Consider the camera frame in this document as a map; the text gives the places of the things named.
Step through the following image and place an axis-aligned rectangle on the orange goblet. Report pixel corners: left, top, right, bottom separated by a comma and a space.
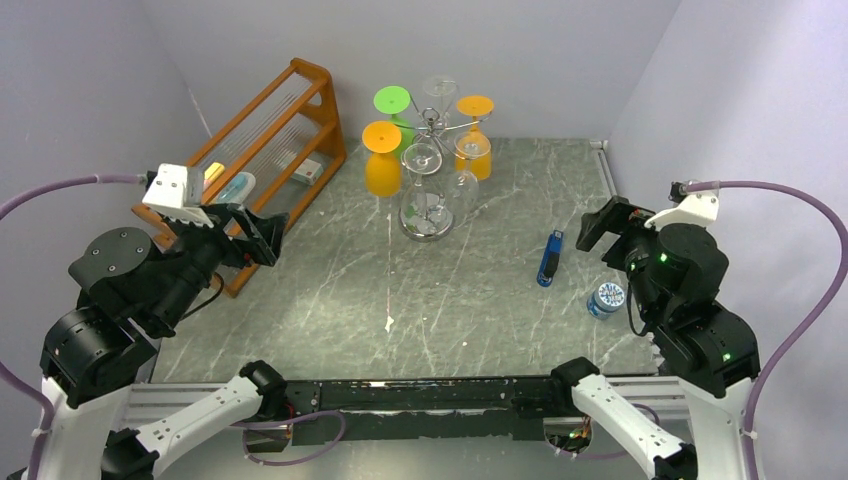
454, 95, 494, 181
362, 120, 402, 198

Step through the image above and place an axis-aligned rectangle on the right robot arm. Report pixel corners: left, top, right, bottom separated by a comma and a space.
549, 192, 760, 479

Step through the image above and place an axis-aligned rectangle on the black base frame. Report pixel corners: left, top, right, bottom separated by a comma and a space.
241, 375, 583, 446

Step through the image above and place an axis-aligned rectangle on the silver wire glass rack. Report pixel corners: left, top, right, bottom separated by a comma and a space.
361, 76, 495, 242

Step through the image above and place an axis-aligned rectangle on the green plastic goblet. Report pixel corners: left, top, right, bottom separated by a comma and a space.
373, 85, 416, 160

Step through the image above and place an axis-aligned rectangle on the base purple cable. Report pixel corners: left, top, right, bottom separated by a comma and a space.
231, 409, 348, 467

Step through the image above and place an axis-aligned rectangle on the small white red box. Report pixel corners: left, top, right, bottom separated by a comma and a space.
291, 158, 324, 186

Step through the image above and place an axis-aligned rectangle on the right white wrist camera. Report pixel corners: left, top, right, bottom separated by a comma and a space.
644, 181, 720, 231

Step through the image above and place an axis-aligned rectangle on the blue white bottle cap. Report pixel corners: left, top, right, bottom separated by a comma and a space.
586, 282, 626, 320

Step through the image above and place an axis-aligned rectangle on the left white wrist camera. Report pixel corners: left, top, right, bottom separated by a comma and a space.
142, 163, 213, 227

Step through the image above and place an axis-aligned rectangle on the clear wine glass handled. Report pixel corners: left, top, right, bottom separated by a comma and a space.
447, 170, 480, 225

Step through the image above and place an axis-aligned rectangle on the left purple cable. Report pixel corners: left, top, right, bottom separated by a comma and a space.
0, 173, 150, 480

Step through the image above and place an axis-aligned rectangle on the yellow pink highlighter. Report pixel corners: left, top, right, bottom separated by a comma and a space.
203, 162, 226, 190

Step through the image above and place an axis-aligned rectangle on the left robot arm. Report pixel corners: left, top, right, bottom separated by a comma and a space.
18, 204, 289, 479

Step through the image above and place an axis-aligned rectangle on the clear wine glass front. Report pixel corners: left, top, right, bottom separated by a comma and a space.
423, 74, 459, 130

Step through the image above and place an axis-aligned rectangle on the orange wooden shelf rack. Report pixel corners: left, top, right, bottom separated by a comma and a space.
131, 57, 348, 298

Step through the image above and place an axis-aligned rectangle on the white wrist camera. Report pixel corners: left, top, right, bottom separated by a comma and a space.
142, 163, 213, 227
644, 181, 720, 231

